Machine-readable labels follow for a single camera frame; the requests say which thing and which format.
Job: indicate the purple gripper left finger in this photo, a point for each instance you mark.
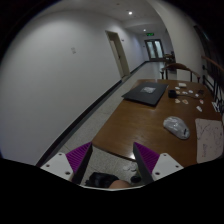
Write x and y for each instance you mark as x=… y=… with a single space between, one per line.
x=70 y=166

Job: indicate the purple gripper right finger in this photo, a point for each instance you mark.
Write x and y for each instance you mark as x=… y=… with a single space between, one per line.
x=154 y=166

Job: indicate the white computer mouse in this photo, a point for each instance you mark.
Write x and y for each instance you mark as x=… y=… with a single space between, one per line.
x=177 y=127

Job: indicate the white mouse pad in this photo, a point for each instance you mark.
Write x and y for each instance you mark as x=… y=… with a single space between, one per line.
x=210 y=139

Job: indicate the black shoe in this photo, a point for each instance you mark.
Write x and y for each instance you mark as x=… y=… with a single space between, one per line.
x=100 y=180

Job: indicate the brown wooden table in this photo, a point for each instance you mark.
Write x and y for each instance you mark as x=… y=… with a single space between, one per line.
x=133 y=122

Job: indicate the black flat board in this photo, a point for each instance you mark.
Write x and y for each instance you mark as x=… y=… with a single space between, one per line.
x=148 y=93

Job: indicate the small black box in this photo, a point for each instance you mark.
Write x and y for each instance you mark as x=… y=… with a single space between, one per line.
x=172 y=94

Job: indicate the wooden chair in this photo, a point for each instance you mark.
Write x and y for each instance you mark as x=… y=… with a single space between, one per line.
x=179 y=66

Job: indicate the double glass door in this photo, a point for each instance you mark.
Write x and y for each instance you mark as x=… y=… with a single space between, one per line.
x=155 y=49

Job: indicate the wooden side door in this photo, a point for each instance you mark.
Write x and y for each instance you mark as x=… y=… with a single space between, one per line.
x=119 y=53

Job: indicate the green exit sign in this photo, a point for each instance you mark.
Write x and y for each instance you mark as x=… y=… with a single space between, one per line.
x=150 y=34

